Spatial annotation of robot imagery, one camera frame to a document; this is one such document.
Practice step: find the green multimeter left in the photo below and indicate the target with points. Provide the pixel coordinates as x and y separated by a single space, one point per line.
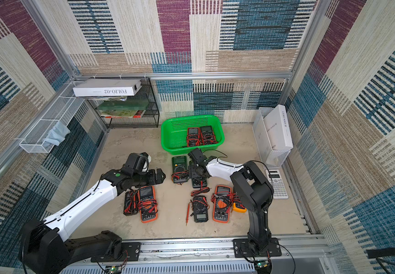
180 173

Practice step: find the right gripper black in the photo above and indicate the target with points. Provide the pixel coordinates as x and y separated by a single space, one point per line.
197 171

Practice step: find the white box right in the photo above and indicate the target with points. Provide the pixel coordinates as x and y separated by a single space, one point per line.
277 128

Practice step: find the orange multimeter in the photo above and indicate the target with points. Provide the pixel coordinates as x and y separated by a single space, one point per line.
147 204
222 201

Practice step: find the dark green multimeter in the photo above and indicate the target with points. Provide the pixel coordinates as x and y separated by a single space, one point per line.
197 181

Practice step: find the black clamp multimeter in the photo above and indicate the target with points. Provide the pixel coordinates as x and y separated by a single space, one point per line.
200 209

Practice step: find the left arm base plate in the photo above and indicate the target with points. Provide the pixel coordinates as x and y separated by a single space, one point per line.
125 251

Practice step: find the clear plastic bin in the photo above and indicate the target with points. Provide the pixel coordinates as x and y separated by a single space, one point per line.
273 159

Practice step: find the white calculator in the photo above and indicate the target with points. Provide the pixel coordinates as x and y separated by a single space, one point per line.
274 177

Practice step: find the red black probe leads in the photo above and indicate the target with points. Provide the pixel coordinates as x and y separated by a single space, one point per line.
200 191

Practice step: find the black wire shelf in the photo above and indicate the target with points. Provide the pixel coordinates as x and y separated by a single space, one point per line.
138 111

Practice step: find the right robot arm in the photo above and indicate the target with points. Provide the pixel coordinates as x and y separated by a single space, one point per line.
255 193

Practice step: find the green plastic basket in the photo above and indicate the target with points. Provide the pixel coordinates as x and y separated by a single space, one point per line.
174 133

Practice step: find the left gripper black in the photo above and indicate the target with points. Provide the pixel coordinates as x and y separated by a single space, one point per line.
153 180

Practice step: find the light blue cloth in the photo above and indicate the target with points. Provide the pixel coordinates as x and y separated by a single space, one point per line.
56 135

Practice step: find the green book on shelf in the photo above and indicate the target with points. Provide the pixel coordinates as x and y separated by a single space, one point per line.
122 108

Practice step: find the white wire wall basket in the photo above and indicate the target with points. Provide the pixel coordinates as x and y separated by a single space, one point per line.
62 109

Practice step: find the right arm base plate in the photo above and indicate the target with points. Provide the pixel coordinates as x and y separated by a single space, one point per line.
245 248

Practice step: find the yellow multimeter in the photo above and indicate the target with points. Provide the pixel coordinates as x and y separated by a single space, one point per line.
237 204

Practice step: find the white folio box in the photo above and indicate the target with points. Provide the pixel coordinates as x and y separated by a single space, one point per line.
107 88

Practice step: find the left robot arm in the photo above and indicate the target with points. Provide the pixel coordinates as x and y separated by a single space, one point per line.
46 246

